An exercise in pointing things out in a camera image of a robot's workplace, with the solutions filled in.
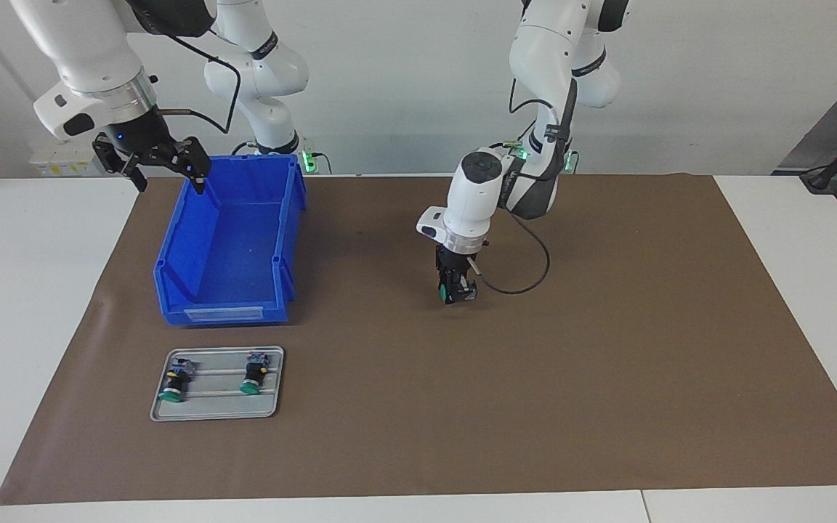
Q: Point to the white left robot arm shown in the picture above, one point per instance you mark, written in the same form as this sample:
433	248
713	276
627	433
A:
542	58

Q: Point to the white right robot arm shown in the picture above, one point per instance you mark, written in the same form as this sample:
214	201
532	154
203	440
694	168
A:
259	73

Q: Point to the white wall socket box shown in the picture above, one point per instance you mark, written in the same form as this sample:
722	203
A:
55	168

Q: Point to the blue plastic storage bin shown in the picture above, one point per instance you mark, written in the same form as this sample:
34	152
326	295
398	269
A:
229	247

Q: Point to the grey metal tray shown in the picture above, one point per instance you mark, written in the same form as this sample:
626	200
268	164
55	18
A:
215	410

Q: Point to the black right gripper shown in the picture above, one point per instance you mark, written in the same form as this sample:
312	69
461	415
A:
135	134

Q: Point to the brown table mat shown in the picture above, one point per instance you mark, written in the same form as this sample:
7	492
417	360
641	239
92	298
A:
462	399

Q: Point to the green push button switch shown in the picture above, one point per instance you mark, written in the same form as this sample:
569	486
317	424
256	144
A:
253	374
446	294
175	381

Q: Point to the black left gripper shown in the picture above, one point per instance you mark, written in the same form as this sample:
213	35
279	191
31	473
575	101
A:
455	258

